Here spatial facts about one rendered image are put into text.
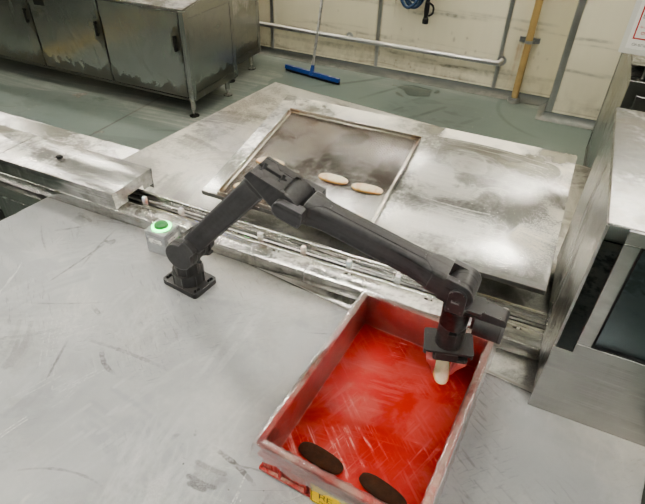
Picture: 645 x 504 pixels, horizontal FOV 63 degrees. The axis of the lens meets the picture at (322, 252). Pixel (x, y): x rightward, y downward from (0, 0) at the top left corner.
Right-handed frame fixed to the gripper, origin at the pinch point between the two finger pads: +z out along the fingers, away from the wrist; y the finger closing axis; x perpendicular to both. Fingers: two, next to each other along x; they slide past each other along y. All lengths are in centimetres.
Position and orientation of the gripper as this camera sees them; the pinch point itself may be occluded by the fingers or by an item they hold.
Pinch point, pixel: (441, 369)
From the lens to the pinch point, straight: 122.9
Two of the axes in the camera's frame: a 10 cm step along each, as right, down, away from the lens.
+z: -0.2, 7.8, 6.2
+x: 1.8, -6.1, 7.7
